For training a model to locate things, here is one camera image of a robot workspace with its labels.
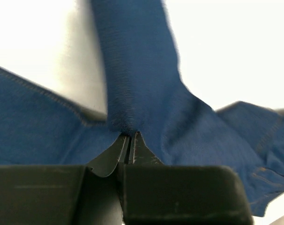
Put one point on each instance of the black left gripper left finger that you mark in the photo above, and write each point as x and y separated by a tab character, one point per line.
63	194

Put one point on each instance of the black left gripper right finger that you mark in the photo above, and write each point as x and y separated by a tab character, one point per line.
157	194

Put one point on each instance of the dark blue denim trousers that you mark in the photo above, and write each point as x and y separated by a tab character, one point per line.
75	74

